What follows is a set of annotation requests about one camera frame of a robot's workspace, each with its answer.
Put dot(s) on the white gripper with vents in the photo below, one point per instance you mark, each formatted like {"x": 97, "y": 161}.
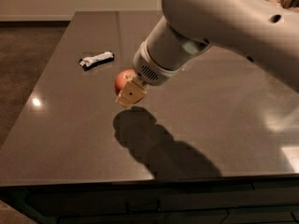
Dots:
{"x": 149, "y": 69}

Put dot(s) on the red apple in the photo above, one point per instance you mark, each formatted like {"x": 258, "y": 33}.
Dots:
{"x": 122, "y": 78}

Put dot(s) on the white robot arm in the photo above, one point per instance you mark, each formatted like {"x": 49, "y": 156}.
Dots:
{"x": 266, "y": 35}

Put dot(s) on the black and white snack bar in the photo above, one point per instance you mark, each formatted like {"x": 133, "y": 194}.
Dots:
{"x": 90, "y": 62}

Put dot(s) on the dark cabinet drawers under counter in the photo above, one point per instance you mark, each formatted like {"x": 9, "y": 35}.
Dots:
{"x": 220, "y": 202}

